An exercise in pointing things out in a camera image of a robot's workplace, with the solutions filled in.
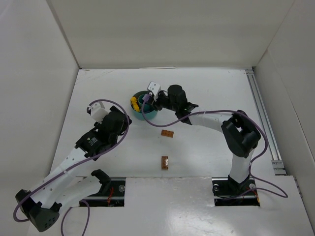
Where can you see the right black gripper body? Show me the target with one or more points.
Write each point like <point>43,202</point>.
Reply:
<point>155,104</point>

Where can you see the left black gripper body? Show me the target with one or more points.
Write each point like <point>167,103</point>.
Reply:
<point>105,120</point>

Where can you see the yellow lego brick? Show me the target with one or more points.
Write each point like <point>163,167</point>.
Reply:
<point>134,104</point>

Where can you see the teal divided round container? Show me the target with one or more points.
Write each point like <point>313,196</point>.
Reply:
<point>147,108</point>

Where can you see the brown lego plate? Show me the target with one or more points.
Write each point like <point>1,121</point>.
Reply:
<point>167,133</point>

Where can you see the brown printed lego tile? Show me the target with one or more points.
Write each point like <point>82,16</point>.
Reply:
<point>164,163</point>

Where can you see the purple arch lego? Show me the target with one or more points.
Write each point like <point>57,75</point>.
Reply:
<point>146,97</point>

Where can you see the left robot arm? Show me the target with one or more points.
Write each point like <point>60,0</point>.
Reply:
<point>43,204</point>

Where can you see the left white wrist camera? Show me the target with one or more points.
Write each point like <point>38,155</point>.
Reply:
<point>97,111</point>

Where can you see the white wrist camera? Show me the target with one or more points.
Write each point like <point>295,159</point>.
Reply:
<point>97,111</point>
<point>154,88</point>

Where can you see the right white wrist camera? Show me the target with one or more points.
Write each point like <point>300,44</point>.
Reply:
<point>154,88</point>

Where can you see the aluminium rail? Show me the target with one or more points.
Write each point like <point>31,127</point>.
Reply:
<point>276,161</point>

